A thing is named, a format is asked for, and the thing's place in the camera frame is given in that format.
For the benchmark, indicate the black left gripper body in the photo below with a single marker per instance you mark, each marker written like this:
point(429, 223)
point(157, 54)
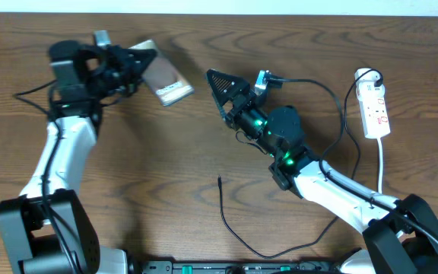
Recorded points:
point(112, 76)

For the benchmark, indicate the white power strip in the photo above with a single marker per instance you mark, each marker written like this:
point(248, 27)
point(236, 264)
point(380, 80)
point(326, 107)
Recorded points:
point(374, 118)

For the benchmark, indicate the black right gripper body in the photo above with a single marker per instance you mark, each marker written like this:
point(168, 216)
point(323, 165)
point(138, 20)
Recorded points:
point(248, 116)

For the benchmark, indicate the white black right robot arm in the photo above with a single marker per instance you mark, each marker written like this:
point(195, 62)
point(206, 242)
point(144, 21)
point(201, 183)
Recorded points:
point(401, 235)

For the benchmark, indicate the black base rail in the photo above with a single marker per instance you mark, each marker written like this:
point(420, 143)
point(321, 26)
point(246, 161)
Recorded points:
point(168, 267)

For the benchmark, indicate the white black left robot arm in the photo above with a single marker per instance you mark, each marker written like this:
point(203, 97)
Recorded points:
point(46, 229)

